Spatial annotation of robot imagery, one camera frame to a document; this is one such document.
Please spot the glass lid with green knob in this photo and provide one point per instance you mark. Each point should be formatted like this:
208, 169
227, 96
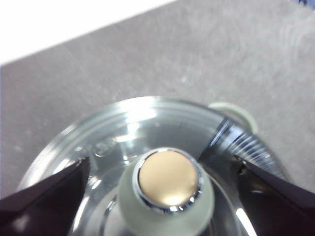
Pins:
169, 179

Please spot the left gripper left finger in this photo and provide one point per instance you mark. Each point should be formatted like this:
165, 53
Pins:
41, 209

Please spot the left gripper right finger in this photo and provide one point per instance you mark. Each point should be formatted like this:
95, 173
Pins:
283, 211

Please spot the pale green electric steamer pot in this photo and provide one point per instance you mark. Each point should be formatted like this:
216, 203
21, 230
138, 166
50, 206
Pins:
236, 110

